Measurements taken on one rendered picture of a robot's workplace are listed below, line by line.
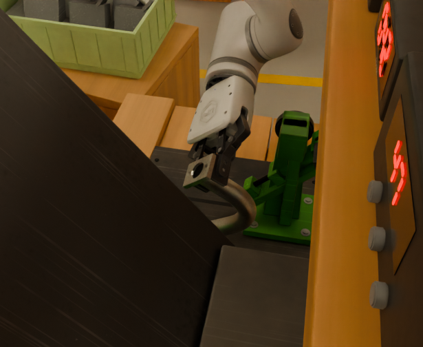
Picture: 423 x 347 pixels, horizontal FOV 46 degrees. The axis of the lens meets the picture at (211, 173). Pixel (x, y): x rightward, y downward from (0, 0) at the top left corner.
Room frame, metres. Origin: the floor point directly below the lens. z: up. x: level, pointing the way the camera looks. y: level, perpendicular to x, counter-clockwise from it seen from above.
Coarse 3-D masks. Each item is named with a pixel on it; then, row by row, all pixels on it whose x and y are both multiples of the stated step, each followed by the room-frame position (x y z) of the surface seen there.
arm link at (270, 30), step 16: (256, 0) 0.68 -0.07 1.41; (272, 0) 0.69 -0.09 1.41; (288, 0) 0.71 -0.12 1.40; (256, 16) 0.72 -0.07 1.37; (272, 16) 0.68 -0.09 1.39; (288, 16) 0.69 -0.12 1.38; (256, 32) 0.69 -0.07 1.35; (272, 32) 0.67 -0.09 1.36; (288, 32) 0.68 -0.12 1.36; (256, 48) 0.68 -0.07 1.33; (272, 48) 0.67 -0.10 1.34; (288, 48) 0.67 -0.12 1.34
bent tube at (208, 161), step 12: (192, 168) 0.51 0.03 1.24; (204, 168) 0.49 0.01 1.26; (192, 180) 0.48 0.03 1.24; (204, 180) 0.47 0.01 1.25; (228, 180) 0.49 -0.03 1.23; (216, 192) 0.48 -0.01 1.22; (228, 192) 0.48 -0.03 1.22; (240, 192) 0.49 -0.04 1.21; (240, 204) 0.48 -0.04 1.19; (252, 204) 0.49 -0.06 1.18; (228, 216) 0.53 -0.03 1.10; (240, 216) 0.49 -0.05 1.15; (252, 216) 0.49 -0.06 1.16; (228, 228) 0.51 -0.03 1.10; (240, 228) 0.50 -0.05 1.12
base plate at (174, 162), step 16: (160, 160) 0.87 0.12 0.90; (176, 160) 0.87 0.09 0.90; (192, 160) 0.87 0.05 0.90; (240, 160) 0.87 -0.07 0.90; (256, 160) 0.87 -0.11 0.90; (176, 176) 0.82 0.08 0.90; (240, 176) 0.82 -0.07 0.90; (256, 176) 0.82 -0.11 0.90; (192, 192) 0.77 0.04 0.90; (208, 192) 0.77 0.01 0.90; (304, 192) 0.77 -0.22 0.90; (208, 208) 0.72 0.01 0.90; (224, 208) 0.72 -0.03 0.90; (240, 240) 0.63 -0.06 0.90; (256, 240) 0.63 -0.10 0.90; (272, 240) 0.63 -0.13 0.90; (304, 256) 0.59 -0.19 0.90
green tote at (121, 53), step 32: (0, 0) 1.71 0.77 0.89; (160, 0) 1.60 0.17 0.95; (32, 32) 1.46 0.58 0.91; (64, 32) 1.43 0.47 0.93; (96, 32) 1.40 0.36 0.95; (128, 32) 1.37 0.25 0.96; (160, 32) 1.59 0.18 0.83; (64, 64) 1.43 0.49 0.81; (96, 64) 1.40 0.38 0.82; (128, 64) 1.38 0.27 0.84
